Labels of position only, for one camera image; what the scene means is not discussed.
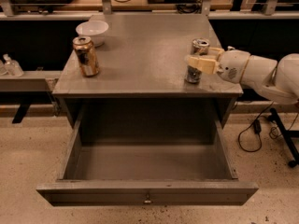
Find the white bowl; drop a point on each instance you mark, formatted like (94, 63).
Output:
(95, 30)

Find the open grey top drawer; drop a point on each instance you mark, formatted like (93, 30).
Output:
(116, 157)

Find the metal drawer knob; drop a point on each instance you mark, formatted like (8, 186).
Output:
(148, 199)

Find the clear sanitizer bottle left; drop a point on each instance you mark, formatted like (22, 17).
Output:
(12, 66)

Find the black stand leg with wheel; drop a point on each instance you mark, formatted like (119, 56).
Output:
(287, 135)

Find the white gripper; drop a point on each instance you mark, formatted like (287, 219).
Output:
(233, 65)

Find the slim redbull can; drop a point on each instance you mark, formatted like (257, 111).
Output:
(200, 47)

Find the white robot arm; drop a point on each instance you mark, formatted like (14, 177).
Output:
(277, 81)

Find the gold soda can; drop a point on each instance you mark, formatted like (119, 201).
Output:
(87, 59)

